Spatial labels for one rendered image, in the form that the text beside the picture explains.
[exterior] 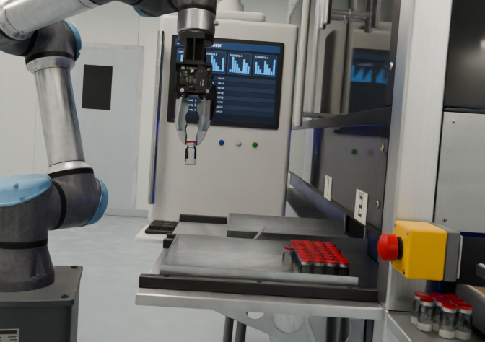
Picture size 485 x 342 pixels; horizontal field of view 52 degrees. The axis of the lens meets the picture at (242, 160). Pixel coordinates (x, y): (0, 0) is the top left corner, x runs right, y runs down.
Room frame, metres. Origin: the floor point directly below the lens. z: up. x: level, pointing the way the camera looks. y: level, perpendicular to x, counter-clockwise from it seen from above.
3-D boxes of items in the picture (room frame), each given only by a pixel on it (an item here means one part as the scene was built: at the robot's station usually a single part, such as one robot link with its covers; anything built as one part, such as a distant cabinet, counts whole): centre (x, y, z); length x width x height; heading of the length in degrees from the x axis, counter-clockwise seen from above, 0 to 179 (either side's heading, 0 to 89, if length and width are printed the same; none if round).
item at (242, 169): (1.87, 0.08, 1.19); 0.50 x 0.19 x 0.78; 91
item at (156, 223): (1.66, 0.10, 0.82); 0.40 x 0.14 x 0.02; 92
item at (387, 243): (0.72, -0.23, 0.99); 0.04 x 0.04 x 0.04; 1
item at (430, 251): (0.72, -0.27, 0.99); 0.08 x 0.07 x 0.07; 91
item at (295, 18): (2.54, -0.22, 1.50); 0.48 x 0.01 x 0.59; 1
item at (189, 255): (0.97, -0.04, 0.90); 0.34 x 0.26 x 0.04; 91
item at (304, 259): (0.97, -0.13, 0.90); 0.18 x 0.02 x 0.05; 1
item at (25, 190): (1.08, 0.47, 0.96); 0.13 x 0.12 x 0.14; 147
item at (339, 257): (0.97, -0.19, 0.90); 0.18 x 0.02 x 0.05; 1
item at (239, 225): (1.31, -0.14, 0.90); 0.34 x 0.26 x 0.04; 91
